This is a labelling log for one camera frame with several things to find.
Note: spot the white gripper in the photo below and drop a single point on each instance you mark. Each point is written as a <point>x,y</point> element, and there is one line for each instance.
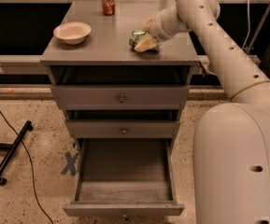
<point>155,27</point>

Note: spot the green soda can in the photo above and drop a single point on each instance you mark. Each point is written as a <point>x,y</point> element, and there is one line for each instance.
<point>135,36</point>

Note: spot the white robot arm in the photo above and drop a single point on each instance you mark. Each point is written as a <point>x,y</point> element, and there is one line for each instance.
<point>231,144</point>

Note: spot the red soda can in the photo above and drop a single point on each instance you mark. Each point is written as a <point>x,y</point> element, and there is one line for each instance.
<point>108,7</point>

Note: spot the grey drawer cabinet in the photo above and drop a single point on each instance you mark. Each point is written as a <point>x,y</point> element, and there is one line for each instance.
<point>107,44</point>

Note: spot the grey top drawer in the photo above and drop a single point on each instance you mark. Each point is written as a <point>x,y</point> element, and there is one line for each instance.
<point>121,87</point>

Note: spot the grey middle drawer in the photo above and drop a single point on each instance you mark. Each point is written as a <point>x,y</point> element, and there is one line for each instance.
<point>123,124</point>

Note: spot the grey open bottom drawer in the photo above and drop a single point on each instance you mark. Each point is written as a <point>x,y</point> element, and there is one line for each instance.
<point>124,178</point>

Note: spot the white bowl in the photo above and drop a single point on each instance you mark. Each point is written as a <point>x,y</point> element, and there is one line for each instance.
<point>72,33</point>

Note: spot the black stand leg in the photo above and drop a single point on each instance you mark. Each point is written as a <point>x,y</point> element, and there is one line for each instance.
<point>10,149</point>

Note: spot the grey metal frame rail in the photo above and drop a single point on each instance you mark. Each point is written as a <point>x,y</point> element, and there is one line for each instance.
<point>21,65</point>

